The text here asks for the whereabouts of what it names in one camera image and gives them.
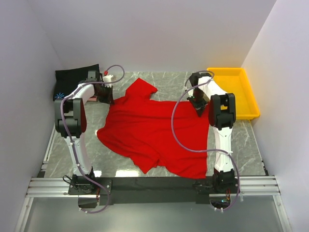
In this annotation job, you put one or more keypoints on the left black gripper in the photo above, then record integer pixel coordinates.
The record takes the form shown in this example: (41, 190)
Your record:
(109, 99)

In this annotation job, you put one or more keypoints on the yellow plastic bin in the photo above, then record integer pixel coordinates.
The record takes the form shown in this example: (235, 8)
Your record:
(235, 80)

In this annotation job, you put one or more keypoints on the folded pink t shirt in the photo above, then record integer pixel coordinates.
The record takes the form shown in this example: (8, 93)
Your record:
(93, 99)

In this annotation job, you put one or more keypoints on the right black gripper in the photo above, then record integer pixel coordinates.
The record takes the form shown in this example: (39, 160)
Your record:
(199, 108)

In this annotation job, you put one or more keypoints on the folded black t shirt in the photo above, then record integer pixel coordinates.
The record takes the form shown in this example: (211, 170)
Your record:
(68, 80)

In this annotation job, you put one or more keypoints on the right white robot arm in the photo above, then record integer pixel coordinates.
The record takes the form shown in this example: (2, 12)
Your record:
(207, 95)

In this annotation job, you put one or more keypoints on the red t shirt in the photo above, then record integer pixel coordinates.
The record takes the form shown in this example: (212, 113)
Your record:
(147, 132)

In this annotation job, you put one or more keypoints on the aluminium frame rail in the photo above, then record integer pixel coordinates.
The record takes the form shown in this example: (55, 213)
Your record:
(249, 186)

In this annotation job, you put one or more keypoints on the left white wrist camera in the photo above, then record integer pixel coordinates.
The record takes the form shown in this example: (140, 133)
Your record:
(109, 79)

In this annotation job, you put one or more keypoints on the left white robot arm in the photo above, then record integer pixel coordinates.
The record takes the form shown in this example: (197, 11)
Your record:
(71, 123)

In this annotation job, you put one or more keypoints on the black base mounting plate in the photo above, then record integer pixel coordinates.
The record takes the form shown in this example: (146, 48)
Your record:
(121, 190)

